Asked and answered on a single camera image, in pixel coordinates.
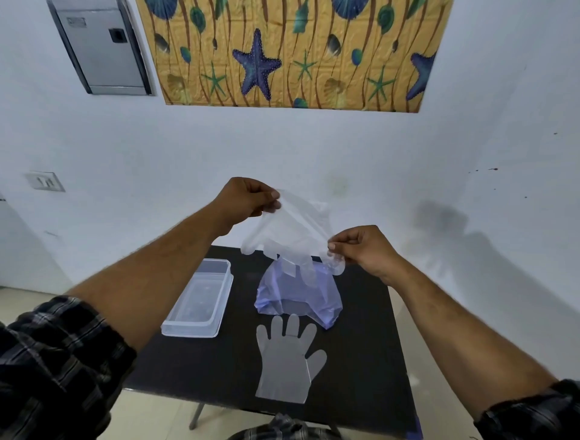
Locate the metal table leg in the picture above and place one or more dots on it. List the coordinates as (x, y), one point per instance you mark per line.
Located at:
(196, 417)

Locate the person's left thumb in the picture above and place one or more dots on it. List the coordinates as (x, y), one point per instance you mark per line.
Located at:
(270, 207)

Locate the dark plaid shirt hem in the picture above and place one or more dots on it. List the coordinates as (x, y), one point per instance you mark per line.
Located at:
(285, 430)

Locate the grey metal wall box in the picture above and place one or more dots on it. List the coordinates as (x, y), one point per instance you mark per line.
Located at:
(102, 50)

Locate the dark plaid right shirt sleeve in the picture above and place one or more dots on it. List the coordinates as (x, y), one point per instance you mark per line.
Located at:
(534, 415)

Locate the person's left hand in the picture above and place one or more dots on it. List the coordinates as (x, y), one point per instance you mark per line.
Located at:
(240, 199)

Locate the person's left forearm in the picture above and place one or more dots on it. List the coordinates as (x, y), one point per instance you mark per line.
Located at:
(149, 281)

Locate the purple plastic bag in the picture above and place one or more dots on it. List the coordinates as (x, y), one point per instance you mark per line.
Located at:
(297, 297)

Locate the dark plaid shirt sleeve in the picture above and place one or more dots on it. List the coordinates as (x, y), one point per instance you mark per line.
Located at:
(54, 371)
(534, 415)

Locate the person's right forearm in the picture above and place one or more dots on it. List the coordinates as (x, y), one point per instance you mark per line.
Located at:
(457, 335)

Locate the flat clear plastic glove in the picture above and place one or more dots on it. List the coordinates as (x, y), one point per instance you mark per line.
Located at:
(285, 367)

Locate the person's right hand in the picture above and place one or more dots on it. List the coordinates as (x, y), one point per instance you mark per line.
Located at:
(369, 251)

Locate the yellow starfish wall picture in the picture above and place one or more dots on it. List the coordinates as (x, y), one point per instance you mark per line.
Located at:
(290, 50)

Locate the person's right thumb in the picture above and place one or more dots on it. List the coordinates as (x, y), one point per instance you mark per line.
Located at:
(340, 258)

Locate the white wall switch plate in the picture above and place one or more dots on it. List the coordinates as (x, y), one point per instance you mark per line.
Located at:
(45, 182)

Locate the clear plastic container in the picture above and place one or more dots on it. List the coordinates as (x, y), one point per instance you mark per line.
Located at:
(199, 301)

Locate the clear plastic glove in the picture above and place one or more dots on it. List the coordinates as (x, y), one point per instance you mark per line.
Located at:
(285, 367)
(294, 231)

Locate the dark plaid left shirt sleeve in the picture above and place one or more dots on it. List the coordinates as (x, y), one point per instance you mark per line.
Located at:
(54, 371)

